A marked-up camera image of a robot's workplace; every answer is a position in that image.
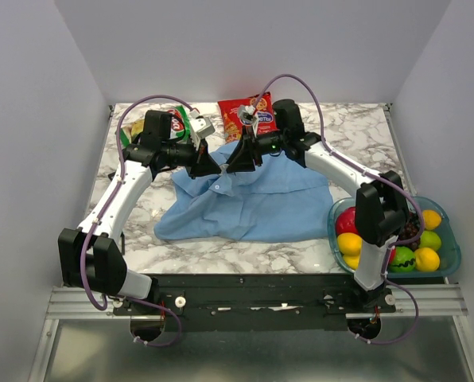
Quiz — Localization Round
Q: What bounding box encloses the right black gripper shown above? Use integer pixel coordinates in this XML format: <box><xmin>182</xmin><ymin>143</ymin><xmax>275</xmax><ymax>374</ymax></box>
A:
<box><xmin>225</xmin><ymin>127</ymin><xmax>286</xmax><ymax>175</ymax></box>

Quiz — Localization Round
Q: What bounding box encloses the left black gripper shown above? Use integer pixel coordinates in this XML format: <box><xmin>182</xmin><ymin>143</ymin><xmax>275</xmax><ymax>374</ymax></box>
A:
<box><xmin>162</xmin><ymin>133</ymin><xmax>223</xmax><ymax>180</ymax></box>

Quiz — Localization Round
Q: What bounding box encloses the light blue shirt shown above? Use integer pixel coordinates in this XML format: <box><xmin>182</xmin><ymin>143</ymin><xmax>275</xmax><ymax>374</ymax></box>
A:
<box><xmin>154</xmin><ymin>154</ymin><xmax>333</xmax><ymax>243</ymax></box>

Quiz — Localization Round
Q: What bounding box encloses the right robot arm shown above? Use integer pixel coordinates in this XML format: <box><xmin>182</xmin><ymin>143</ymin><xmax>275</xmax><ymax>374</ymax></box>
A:
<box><xmin>226</xmin><ymin>99</ymin><xmax>410</xmax><ymax>312</ymax></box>

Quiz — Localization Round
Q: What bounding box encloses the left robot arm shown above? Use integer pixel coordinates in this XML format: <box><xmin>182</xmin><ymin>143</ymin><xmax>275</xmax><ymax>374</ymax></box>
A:
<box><xmin>58</xmin><ymin>110</ymin><xmax>221</xmax><ymax>314</ymax></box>

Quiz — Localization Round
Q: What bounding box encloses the red candy bag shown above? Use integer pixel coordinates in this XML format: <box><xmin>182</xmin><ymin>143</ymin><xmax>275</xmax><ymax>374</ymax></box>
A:
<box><xmin>217</xmin><ymin>92</ymin><xmax>278</xmax><ymax>144</ymax></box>

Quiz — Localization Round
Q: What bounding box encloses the green chips bag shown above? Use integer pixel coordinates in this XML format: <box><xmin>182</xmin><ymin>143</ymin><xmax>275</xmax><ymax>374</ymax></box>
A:
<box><xmin>120</xmin><ymin>105</ymin><xmax>191</xmax><ymax>147</ymax></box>

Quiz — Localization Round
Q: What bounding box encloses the red dragon fruit toy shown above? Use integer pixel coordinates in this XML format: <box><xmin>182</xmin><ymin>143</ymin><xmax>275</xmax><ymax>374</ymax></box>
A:
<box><xmin>335</xmin><ymin>206</ymin><xmax>359</xmax><ymax>236</ymax></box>

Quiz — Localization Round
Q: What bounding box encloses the yellow lemon upper left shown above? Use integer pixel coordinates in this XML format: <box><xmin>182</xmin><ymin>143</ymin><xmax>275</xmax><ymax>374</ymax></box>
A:
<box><xmin>336</xmin><ymin>232</ymin><xmax>363</xmax><ymax>257</ymax></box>

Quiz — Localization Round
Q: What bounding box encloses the yellow lemon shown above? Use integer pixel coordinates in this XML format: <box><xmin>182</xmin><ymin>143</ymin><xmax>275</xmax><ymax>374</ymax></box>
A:
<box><xmin>422</xmin><ymin>209</ymin><xmax>442</xmax><ymax>231</ymax></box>
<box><xmin>414</xmin><ymin>248</ymin><xmax>441</xmax><ymax>272</ymax></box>
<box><xmin>343</xmin><ymin>255</ymin><xmax>360</xmax><ymax>270</ymax></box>
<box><xmin>336</xmin><ymin>232</ymin><xmax>363</xmax><ymax>257</ymax></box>

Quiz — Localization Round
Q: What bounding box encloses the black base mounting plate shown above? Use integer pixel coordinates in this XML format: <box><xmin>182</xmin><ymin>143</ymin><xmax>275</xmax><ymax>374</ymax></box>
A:
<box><xmin>64</xmin><ymin>272</ymin><xmax>451</xmax><ymax>333</ymax></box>

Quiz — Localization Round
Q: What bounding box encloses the yellow lemon lower left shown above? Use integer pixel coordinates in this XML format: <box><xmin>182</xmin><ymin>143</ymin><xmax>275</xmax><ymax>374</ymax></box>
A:
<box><xmin>343</xmin><ymin>255</ymin><xmax>360</xmax><ymax>270</ymax></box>

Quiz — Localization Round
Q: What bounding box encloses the red apple toy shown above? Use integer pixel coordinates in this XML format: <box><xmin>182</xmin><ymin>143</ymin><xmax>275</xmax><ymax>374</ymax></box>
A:
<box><xmin>388</xmin><ymin>247</ymin><xmax>396</xmax><ymax>264</ymax></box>

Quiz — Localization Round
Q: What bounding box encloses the dark purple grape bunch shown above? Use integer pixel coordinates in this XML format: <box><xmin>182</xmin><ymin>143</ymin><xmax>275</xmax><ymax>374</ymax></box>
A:
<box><xmin>398</xmin><ymin>212</ymin><xmax>421</xmax><ymax>240</ymax></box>

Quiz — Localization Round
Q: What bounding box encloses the green lime lower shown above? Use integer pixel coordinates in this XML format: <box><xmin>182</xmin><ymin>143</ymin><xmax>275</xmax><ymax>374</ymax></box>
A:
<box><xmin>389</xmin><ymin>247</ymin><xmax>416</xmax><ymax>273</ymax></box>

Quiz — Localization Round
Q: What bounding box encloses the green lime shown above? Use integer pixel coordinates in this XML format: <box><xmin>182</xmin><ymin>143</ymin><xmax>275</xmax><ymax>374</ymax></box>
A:
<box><xmin>389</xmin><ymin>247</ymin><xmax>416</xmax><ymax>273</ymax></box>
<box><xmin>419</xmin><ymin>230</ymin><xmax>442</xmax><ymax>251</ymax></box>

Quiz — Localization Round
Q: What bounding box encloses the yellow lemon back right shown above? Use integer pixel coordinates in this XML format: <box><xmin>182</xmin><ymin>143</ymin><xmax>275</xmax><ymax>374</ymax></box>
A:
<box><xmin>422</xmin><ymin>209</ymin><xmax>442</xmax><ymax>231</ymax></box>

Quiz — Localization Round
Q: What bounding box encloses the green lime upper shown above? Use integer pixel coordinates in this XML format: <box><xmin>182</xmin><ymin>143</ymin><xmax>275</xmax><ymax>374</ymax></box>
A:
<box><xmin>419</xmin><ymin>230</ymin><xmax>442</xmax><ymax>251</ymax></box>

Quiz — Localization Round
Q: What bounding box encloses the yellow lemon front right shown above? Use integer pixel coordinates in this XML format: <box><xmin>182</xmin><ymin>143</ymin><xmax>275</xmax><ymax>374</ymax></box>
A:
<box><xmin>414</xmin><ymin>248</ymin><xmax>441</xmax><ymax>272</ymax></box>

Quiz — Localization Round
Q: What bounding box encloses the teal plastic fruit container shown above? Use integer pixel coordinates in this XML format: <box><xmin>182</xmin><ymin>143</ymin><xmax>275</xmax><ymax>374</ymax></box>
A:
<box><xmin>327</xmin><ymin>197</ymin><xmax>461</xmax><ymax>280</ymax></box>

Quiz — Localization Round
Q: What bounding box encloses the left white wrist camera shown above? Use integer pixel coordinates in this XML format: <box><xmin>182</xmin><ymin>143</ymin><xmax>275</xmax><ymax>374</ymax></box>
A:
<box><xmin>190</xmin><ymin>115</ymin><xmax>216</xmax><ymax>139</ymax></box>

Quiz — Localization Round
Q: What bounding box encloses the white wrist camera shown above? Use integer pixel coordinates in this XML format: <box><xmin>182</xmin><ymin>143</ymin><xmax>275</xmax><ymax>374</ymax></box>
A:
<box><xmin>237</xmin><ymin>105</ymin><xmax>259</xmax><ymax>135</ymax></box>
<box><xmin>190</xmin><ymin>115</ymin><xmax>216</xmax><ymax>139</ymax></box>

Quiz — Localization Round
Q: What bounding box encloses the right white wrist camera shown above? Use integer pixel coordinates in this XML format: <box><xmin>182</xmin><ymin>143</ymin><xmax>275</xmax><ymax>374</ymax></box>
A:
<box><xmin>237</xmin><ymin>105</ymin><xmax>259</xmax><ymax>135</ymax></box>

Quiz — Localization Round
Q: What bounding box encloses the aluminium rail frame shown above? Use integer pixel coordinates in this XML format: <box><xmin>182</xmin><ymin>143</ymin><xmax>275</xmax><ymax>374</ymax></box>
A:
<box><xmin>29</xmin><ymin>285</ymin><xmax>474</xmax><ymax>381</ymax></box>

